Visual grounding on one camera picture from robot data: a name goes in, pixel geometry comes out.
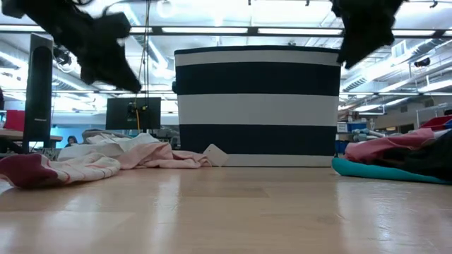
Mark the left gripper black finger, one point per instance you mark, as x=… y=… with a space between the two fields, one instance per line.
x=121 y=63
x=93 y=67

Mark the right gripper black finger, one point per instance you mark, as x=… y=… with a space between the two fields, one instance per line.
x=372 y=39
x=349 y=46

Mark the white garment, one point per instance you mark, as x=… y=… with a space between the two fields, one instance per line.
x=106 y=146

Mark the salmon pink garment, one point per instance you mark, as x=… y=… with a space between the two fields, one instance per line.
x=381 y=146

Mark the pink striped sock maroon toe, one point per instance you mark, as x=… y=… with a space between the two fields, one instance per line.
x=28 y=169

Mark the black monitor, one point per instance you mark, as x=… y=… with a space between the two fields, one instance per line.
x=120 y=113

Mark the black ceiling device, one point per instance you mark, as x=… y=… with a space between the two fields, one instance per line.
x=422 y=62

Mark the tall black tower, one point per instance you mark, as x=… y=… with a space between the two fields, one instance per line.
x=38 y=98

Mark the light blue garment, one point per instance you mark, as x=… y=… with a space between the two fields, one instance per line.
x=99 y=133

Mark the person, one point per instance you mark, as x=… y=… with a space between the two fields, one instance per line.
x=71 y=141

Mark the blue bin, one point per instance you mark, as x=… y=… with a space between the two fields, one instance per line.
x=353 y=127

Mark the red box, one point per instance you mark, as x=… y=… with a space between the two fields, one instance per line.
x=14 y=120

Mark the navy white striped fabric basket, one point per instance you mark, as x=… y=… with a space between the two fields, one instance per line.
x=257 y=77

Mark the wooden desk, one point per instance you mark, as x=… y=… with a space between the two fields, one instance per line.
x=14 y=134

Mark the red bin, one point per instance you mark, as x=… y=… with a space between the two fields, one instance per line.
x=438 y=122

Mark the teal sock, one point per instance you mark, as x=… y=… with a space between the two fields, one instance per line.
x=370 y=171

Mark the black garment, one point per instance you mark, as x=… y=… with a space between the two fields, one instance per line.
x=431 y=158

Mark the black camera on mount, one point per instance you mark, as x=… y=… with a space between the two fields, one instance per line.
x=63 y=56

